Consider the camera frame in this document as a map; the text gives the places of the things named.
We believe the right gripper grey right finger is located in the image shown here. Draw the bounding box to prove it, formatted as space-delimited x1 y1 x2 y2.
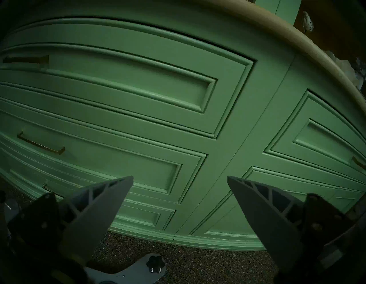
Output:
227 176 355 275

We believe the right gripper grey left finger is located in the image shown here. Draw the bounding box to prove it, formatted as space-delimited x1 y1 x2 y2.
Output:
7 176 134 263

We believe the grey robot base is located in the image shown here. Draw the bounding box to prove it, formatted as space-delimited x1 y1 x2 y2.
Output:
85 253 167 284

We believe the white scalloped shell bowl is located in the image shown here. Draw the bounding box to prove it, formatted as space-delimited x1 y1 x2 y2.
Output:
326 50 361 89

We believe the black base knob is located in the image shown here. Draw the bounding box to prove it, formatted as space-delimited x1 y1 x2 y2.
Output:
147 255 166 273

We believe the green wooden shelf cabinet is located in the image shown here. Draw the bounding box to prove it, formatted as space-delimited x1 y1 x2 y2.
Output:
0 0 366 251

